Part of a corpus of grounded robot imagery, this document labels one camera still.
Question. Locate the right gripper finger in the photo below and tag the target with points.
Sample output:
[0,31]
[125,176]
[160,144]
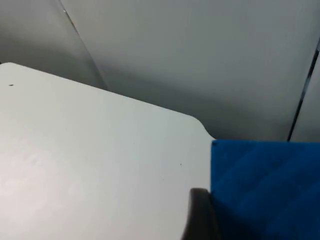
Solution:
[200,217]

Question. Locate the blue cube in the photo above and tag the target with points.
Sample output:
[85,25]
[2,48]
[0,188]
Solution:
[265,190]

